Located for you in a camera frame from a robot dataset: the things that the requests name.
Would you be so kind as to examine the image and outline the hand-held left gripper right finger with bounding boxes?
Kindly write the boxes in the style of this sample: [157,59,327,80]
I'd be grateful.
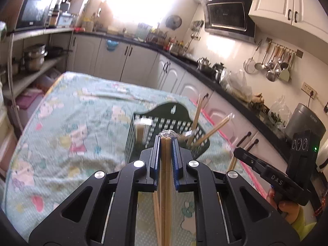
[171,136,300,246]

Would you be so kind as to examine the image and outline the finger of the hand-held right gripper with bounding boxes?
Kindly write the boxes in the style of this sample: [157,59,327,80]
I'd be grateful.
[233,147,269,176]

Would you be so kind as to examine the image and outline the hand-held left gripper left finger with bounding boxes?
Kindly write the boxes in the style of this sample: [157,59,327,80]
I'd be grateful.
[28,135,162,246]

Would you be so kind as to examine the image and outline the bamboo chopstick pair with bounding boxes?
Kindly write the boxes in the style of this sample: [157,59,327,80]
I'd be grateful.
[227,143,254,174]
[152,130,180,246]

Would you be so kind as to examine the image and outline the green plastic utensil holder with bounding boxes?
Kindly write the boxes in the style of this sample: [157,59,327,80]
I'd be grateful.
[125,102,211,164]

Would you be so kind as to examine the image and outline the group of chopsticks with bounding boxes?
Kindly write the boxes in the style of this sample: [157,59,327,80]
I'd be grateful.
[186,93,235,148]

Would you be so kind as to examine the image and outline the row of hanging cooking utensils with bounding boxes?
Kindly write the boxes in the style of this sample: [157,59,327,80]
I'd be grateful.
[243,40,295,82]

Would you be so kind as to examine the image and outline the small hanging utensils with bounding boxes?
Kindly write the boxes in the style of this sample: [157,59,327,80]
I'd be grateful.
[190,20,205,41]

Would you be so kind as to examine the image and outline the person's right hand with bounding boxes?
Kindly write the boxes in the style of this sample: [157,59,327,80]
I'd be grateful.
[266,188,300,226]

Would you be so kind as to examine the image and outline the clear plastic bag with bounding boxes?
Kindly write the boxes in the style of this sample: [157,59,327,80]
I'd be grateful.
[220,69,253,100]
[268,95,293,130]

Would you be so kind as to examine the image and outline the brown lumpy bundle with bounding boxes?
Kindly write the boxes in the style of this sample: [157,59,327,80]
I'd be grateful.
[250,92,265,109]

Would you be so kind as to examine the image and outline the grey kitchen appliance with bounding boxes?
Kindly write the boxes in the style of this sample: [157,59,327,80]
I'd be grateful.
[284,103,322,144]

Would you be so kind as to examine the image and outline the black countertop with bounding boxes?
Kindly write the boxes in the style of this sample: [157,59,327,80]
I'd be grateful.
[74,29,328,164]

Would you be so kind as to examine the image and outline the cartoon printed teal blanket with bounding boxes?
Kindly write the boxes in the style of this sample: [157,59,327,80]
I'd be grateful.
[5,72,259,246]

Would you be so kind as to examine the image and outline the steel kettles on counter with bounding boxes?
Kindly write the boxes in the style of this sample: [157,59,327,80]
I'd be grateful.
[212,62,228,82]

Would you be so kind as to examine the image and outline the steel pot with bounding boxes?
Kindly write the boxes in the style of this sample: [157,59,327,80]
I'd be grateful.
[197,57,212,72]

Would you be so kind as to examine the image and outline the blue plastic basin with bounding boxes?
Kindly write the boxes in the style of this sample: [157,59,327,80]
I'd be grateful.
[106,39,120,53]

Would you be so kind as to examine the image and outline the spice rack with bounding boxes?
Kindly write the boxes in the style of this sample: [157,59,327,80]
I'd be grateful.
[147,28,167,48]

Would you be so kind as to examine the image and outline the black range hood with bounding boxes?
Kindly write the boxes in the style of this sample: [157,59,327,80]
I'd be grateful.
[195,0,257,43]

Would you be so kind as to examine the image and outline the black frying pan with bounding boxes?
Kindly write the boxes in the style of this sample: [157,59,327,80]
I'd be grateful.
[46,46,73,58]

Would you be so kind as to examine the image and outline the metal shelf table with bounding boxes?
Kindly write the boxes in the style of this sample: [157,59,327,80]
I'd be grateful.
[0,27,75,134]

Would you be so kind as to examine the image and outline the stacked steel pots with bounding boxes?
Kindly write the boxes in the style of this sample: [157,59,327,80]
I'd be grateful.
[23,43,48,72]

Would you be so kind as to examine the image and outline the kitchen window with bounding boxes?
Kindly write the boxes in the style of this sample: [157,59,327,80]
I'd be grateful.
[102,0,185,28]

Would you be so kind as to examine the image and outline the grey storage box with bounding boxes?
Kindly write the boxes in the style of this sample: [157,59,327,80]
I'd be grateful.
[55,13,79,27]

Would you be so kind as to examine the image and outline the black microwave oven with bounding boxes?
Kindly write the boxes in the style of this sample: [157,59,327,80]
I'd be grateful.
[15,0,55,30]

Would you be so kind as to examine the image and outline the wall power socket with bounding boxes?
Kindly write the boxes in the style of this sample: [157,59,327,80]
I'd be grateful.
[302,82,317,96]

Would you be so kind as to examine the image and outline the wall utensil rail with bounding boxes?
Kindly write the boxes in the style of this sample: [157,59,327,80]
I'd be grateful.
[265,37,304,58]

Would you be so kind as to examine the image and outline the dark round wall fan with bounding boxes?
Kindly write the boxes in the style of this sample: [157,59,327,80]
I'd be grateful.
[165,15,182,28]

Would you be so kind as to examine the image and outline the white wall cabinet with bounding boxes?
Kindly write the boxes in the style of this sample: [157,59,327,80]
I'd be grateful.
[248,0,328,34]

